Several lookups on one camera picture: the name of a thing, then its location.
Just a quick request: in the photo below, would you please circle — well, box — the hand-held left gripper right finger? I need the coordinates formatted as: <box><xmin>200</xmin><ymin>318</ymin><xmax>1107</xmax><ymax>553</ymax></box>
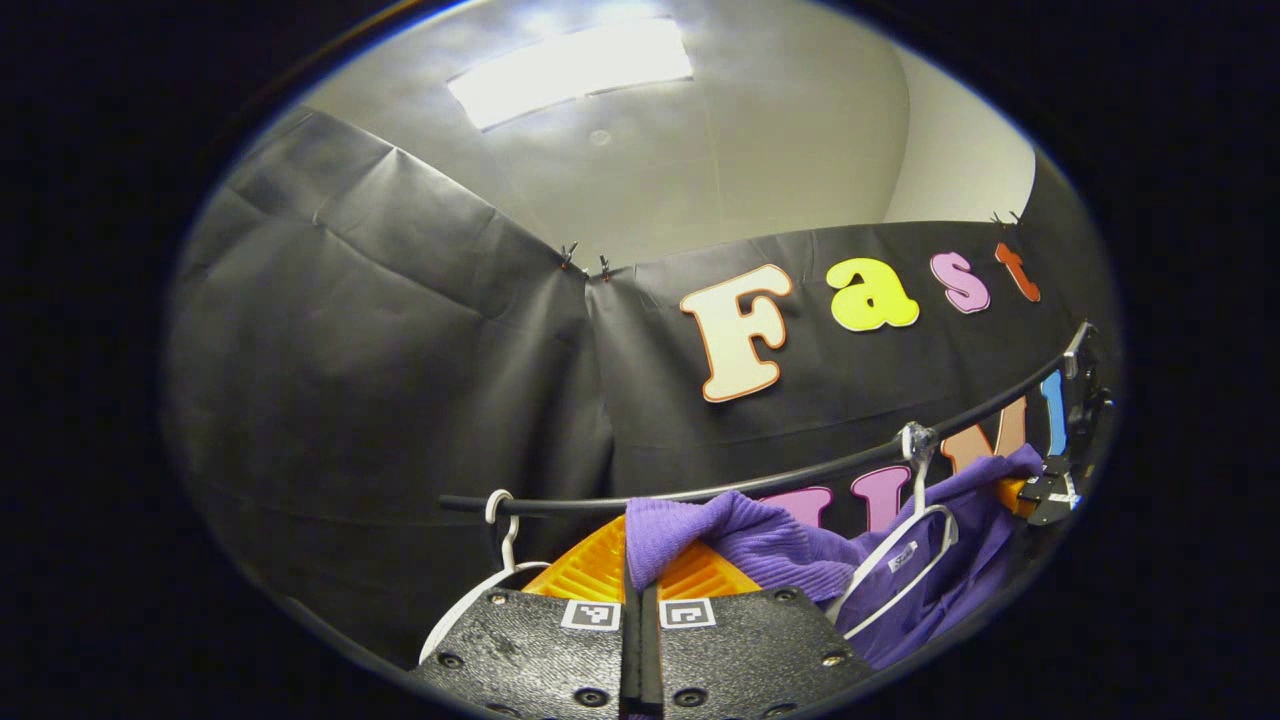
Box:
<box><xmin>641</xmin><ymin>540</ymin><xmax>873</xmax><ymax>720</ymax></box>

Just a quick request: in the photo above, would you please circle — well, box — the white hanger with taped hook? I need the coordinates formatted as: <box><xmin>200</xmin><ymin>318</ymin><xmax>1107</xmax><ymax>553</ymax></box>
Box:
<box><xmin>825</xmin><ymin>422</ymin><xmax>961</xmax><ymax>641</ymax></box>

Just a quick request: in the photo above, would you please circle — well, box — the white plastic clothes hanger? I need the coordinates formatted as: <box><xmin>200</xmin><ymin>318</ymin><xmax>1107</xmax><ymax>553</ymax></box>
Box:
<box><xmin>418</xmin><ymin>488</ymin><xmax>553</xmax><ymax>666</ymax></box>

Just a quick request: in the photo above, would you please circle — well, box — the black backdrop cloth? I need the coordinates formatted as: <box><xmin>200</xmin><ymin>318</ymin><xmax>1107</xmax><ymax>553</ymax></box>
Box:
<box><xmin>165</xmin><ymin>105</ymin><xmax>1121</xmax><ymax>666</ymax></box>

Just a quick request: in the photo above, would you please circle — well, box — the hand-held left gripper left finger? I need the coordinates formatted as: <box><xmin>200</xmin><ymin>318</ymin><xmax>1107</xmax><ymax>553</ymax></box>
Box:
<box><xmin>410</xmin><ymin>515</ymin><xmax>642</xmax><ymax>720</ymax></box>

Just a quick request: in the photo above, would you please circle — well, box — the ceiling light panel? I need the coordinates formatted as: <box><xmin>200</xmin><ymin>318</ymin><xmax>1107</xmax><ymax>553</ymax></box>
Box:
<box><xmin>447</xmin><ymin>18</ymin><xmax>694</xmax><ymax>132</ymax></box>

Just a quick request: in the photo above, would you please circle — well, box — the purple ribbed knit garment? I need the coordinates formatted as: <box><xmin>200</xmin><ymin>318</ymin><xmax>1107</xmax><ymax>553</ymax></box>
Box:
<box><xmin>625</xmin><ymin>443</ymin><xmax>1046</xmax><ymax>671</ymax></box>

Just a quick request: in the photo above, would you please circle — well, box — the black clothes rack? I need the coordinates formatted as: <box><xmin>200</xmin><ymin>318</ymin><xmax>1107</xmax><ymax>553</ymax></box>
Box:
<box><xmin>438</xmin><ymin>318</ymin><xmax>1096</xmax><ymax>518</ymax></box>

